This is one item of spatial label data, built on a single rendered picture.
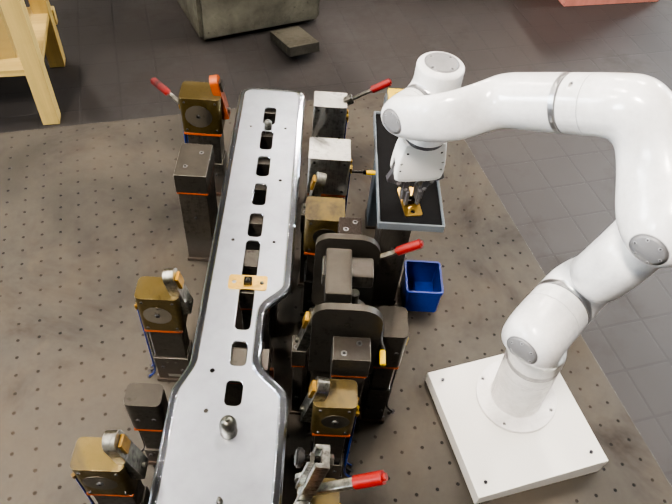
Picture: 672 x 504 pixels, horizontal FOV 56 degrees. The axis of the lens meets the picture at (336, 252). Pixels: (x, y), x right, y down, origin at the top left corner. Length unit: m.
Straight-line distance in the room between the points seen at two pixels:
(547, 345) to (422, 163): 0.41
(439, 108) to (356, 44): 2.99
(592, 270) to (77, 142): 1.67
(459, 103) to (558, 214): 2.19
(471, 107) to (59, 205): 1.36
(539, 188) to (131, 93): 2.17
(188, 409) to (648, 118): 0.90
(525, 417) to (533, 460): 0.10
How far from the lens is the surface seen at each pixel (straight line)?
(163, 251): 1.86
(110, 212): 1.99
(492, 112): 1.05
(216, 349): 1.29
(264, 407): 1.23
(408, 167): 1.25
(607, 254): 1.09
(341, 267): 1.17
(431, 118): 1.05
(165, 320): 1.38
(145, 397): 1.28
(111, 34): 4.12
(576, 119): 0.97
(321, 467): 0.95
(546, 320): 1.22
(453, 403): 1.57
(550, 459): 1.57
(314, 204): 1.43
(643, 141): 0.94
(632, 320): 2.92
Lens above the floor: 2.10
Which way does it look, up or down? 50 degrees down
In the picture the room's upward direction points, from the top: 6 degrees clockwise
